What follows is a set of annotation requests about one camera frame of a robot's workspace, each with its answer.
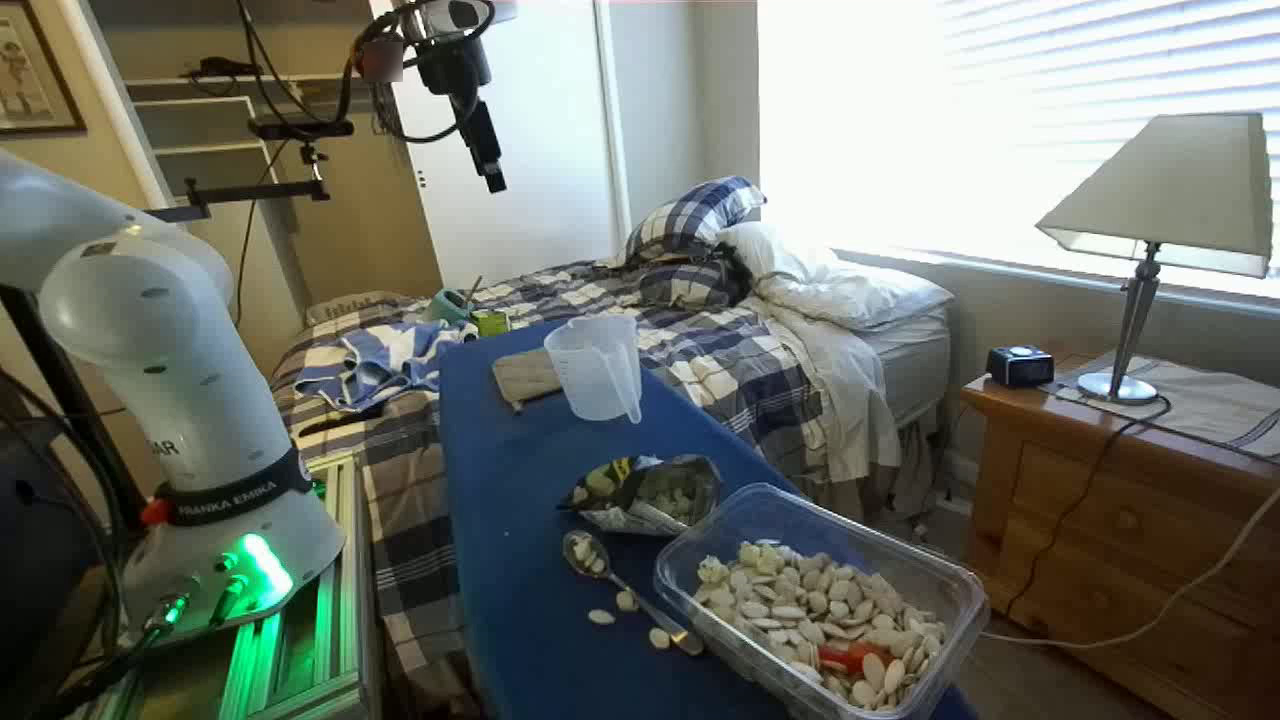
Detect window blinds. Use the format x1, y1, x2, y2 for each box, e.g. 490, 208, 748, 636
758, 0, 1280, 268

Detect white pillow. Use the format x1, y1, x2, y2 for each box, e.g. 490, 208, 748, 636
723, 219, 951, 330

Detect plaid pillow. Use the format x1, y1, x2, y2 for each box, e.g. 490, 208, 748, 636
623, 174, 766, 262

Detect bed with plaid blanket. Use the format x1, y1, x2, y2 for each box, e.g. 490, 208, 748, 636
274, 250, 955, 710

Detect grey potholder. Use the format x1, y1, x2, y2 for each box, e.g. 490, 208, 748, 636
494, 349, 559, 412

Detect blue ironing board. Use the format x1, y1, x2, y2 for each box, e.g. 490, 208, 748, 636
438, 315, 983, 720

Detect framed wall picture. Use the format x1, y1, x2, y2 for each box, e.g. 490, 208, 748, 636
0, 0, 83, 137

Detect crumpled snack bag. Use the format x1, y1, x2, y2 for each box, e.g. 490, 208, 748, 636
564, 457, 722, 537

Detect table lamp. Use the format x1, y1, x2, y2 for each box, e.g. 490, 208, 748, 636
1036, 110, 1274, 402

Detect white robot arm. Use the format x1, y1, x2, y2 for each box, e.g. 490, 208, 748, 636
0, 151, 346, 642

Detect black alarm clock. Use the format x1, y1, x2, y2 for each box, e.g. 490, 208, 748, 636
988, 342, 1058, 386

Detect clear plastic container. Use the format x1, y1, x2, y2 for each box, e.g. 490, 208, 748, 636
658, 484, 988, 720

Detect clear plastic jar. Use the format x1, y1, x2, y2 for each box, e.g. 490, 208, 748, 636
543, 313, 644, 424

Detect metal robot base stand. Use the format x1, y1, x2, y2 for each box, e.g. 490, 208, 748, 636
71, 451, 382, 720

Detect wooden nightstand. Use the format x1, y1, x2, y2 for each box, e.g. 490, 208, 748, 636
965, 375, 1280, 720

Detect metal spoon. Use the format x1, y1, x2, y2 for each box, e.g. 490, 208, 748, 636
559, 528, 704, 655

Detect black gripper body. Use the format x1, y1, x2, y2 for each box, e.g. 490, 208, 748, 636
418, 0, 508, 193

